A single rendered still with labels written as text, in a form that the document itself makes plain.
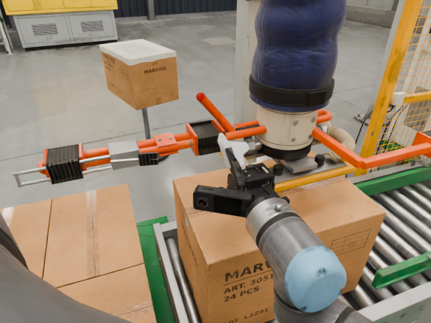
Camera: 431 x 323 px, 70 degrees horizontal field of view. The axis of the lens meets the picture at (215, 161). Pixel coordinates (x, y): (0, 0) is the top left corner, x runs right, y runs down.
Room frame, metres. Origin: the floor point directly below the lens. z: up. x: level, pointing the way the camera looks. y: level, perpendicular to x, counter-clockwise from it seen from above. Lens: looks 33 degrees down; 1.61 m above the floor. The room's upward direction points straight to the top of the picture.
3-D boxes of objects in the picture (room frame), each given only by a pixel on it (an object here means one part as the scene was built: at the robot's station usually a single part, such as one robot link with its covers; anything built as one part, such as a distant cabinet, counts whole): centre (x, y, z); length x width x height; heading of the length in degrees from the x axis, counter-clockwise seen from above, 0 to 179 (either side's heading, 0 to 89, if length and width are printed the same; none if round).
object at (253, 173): (0.48, -0.08, 1.22); 0.12 x 0.09 x 0.08; 21
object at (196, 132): (0.73, 0.03, 1.21); 0.10 x 0.08 x 0.06; 21
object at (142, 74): (2.64, 0.65, 0.82); 0.60 x 0.40 x 0.40; 37
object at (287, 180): (0.74, -0.24, 1.11); 0.34 x 0.10 x 0.05; 111
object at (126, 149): (0.66, 0.23, 1.21); 0.07 x 0.07 x 0.04; 21
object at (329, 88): (0.82, -0.21, 1.33); 0.23 x 0.23 x 0.04
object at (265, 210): (0.40, -0.10, 1.22); 0.09 x 0.05 x 0.10; 111
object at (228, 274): (0.82, -0.19, 0.75); 0.60 x 0.40 x 0.40; 110
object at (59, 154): (0.61, 0.36, 1.21); 0.08 x 0.07 x 0.05; 111
